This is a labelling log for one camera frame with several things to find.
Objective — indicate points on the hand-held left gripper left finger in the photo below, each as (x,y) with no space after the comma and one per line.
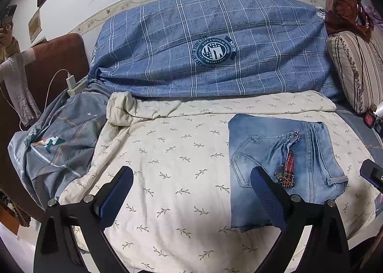
(115,198)

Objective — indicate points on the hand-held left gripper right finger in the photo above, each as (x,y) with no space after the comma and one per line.
(269,198)

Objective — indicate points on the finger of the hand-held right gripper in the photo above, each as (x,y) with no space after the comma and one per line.
(371,174)

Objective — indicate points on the blue denim pants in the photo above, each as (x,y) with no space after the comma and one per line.
(269,141)

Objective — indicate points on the another person's forearm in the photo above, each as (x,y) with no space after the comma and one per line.
(18,81)

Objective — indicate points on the small red box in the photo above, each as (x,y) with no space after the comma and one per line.
(370,118)

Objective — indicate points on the grey star-print quilt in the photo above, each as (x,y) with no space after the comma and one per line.
(59,141)

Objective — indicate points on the cream leaf-print blanket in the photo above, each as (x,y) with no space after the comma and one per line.
(179,141)

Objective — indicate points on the striped floral pillow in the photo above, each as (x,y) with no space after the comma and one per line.
(356,66)

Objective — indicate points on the white phone charger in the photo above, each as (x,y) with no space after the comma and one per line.
(71,81)

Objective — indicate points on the brown headboard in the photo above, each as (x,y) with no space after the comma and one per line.
(51,60)

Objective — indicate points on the blue plaid quilt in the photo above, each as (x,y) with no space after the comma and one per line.
(167,45)

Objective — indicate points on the purple cloth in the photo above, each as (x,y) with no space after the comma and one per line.
(375,12)

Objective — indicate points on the brown-red cloth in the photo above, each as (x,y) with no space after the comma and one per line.
(344,12)

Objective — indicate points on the dark smartphone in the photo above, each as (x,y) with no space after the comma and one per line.
(8,16)

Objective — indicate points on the small wall picture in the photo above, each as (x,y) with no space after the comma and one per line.
(35,25)

